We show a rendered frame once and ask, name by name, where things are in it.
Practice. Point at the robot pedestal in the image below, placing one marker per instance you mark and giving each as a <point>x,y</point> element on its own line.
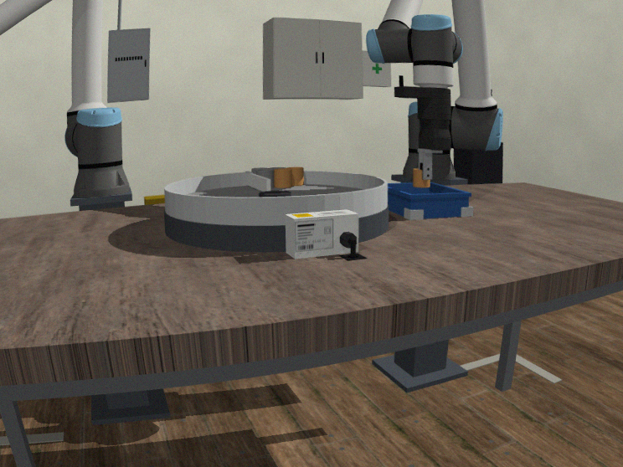
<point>421,357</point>
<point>129,406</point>

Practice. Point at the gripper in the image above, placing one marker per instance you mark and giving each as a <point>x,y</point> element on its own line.
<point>434,117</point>

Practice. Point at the white control box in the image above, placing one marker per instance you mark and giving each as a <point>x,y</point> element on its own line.
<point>311,233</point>

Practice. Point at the white first aid box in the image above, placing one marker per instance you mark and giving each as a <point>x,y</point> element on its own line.
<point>379,78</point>

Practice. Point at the grey wall cabinet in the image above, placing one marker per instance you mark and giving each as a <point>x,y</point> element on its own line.
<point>311,58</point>

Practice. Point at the grey electrical panel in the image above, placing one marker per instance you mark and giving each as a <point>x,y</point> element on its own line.
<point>129,78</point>

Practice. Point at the black cabinet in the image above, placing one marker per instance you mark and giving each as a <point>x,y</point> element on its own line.
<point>479,168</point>

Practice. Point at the grey turntable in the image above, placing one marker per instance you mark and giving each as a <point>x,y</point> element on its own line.
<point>219,209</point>

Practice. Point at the wooden table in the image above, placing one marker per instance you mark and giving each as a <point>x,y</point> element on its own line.
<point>292,292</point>

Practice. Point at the bronze bushing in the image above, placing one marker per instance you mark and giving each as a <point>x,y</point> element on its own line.
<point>282,177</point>
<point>418,181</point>
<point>297,176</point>

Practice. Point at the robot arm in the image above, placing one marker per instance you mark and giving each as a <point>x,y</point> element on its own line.
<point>474,58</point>
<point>87,58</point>

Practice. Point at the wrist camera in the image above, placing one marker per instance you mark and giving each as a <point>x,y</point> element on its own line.
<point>406,91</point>

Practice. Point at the yellow cart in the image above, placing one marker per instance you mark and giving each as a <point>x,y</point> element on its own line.
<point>154,199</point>

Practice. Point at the grey corner guide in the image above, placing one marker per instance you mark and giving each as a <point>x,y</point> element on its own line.
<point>466,212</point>
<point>413,214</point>

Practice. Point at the blue crate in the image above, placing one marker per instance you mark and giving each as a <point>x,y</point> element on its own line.
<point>433,202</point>

